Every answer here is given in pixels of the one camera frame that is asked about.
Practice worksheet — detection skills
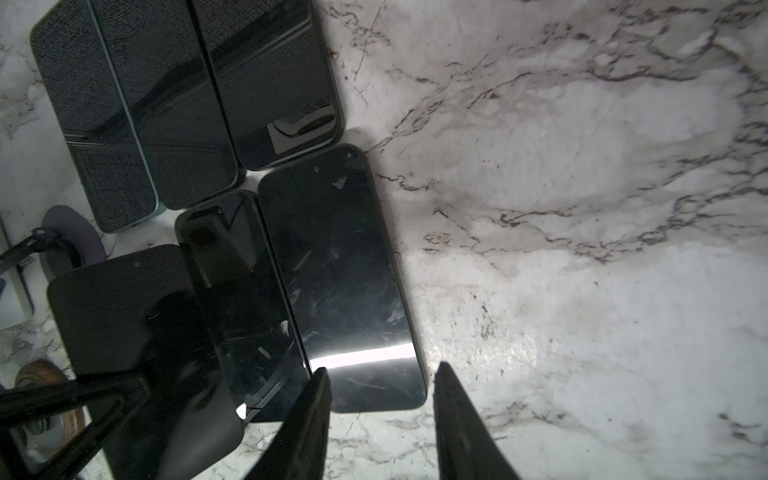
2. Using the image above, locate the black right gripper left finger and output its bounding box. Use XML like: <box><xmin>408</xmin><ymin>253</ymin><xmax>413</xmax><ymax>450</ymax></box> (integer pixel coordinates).
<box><xmin>245</xmin><ymin>368</ymin><xmax>332</xmax><ymax>480</ymax></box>

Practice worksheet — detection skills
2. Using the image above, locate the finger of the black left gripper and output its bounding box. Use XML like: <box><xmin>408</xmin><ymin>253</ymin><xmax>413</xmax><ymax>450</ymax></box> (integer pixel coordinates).
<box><xmin>1</xmin><ymin>372</ymin><xmax>150</xmax><ymax>479</ymax></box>

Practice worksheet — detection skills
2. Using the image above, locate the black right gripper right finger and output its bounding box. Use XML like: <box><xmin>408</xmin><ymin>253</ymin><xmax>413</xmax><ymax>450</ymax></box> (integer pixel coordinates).
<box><xmin>433</xmin><ymin>362</ymin><xmax>520</xmax><ymax>480</ymax></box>

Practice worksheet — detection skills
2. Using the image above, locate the black phone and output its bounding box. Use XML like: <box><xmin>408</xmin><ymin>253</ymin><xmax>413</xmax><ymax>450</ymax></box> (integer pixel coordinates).
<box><xmin>89</xmin><ymin>1</ymin><xmax>243</xmax><ymax>210</ymax></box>
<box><xmin>30</xmin><ymin>1</ymin><xmax>160</xmax><ymax>233</ymax></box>
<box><xmin>175</xmin><ymin>190</ymin><xmax>309</xmax><ymax>423</ymax></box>
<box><xmin>257</xmin><ymin>144</ymin><xmax>427</xmax><ymax>413</ymax></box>
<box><xmin>47</xmin><ymin>245</ymin><xmax>244</xmax><ymax>479</ymax></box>
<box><xmin>193</xmin><ymin>1</ymin><xmax>344</xmax><ymax>171</ymax></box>

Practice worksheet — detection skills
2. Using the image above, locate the wooden base stand right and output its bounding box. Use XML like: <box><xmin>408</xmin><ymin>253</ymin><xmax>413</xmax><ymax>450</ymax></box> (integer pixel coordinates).
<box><xmin>10</xmin><ymin>359</ymin><xmax>86</xmax><ymax>471</ymax></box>

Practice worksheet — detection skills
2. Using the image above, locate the purple round phone stand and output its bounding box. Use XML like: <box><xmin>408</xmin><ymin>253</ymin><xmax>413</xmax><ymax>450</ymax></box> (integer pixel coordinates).
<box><xmin>0</xmin><ymin>205</ymin><xmax>109</xmax><ymax>283</ymax></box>

